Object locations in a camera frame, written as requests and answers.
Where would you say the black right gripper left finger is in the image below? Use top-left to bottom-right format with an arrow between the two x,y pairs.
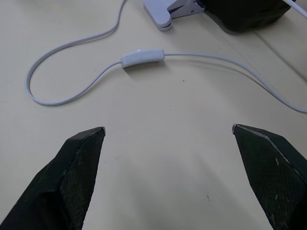
0,126 -> 106,230

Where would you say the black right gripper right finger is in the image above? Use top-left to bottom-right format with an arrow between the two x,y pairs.
232,124 -> 307,230

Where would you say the white lamp clamp base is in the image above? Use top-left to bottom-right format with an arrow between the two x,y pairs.
142,0 -> 206,32

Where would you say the black block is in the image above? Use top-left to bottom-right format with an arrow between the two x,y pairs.
201,0 -> 293,33

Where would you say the white cable with inline switch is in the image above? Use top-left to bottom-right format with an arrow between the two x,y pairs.
25,0 -> 307,113

